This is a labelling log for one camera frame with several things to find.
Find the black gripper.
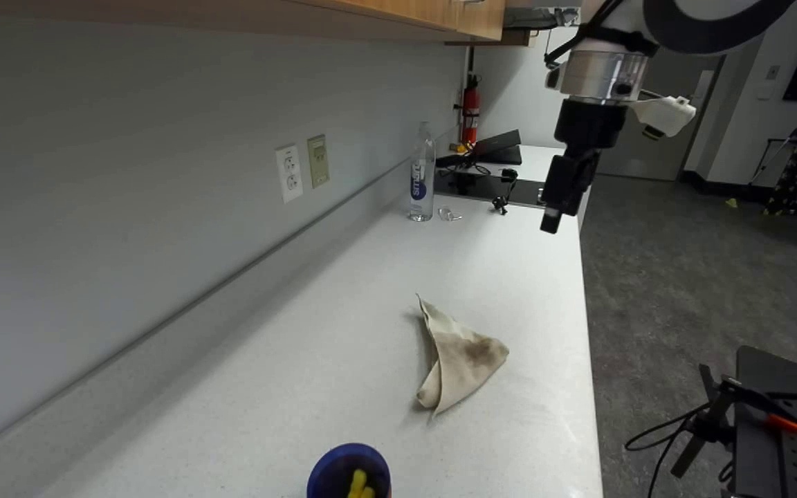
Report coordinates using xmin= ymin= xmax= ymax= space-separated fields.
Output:
xmin=538 ymin=97 xmax=632 ymax=234

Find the stained beige cloth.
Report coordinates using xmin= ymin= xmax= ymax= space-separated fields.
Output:
xmin=409 ymin=292 xmax=513 ymax=418

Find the small black tripod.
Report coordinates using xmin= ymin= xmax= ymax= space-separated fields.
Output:
xmin=488 ymin=166 xmax=520 ymax=217

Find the black flat panel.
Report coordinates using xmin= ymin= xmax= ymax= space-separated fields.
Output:
xmin=431 ymin=166 xmax=549 ymax=210

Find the red-topped bottle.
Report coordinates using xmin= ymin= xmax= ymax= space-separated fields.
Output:
xmin=455 ymin=72 xmax=485 ymax=154

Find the yellow item inside cup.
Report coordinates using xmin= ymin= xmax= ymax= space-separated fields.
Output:
xmin=345 ymin=468 xmax=377 ymax=498

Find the black perforated table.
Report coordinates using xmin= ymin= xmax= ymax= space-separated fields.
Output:
xmin=732 ymin=342 xmax=797 ymax=498

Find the blue bowl with yellow item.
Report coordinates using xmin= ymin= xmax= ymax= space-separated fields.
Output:
xmin=304 ymin=440 xmax=394 ymax=498

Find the thin black cable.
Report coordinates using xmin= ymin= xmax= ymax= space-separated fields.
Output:
xmin=624 ymin=401 xmax=725 ymax=498

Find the wooden wall cabinet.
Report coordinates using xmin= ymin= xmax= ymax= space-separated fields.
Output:
xmin=0 ymin=0 xmax=506 ymax=43

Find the beige wall plate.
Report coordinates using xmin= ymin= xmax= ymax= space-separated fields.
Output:
xmin=304 ymin=133 xmax=333 ymax=190

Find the white wall outlet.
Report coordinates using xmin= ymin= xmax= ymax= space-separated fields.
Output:
xmin=274 ymin=141 xmax=308 ymax=205

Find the black clamp with orange handle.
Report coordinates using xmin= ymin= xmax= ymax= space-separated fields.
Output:
xmin=698 ymin=361 xmax=797 ymax=440

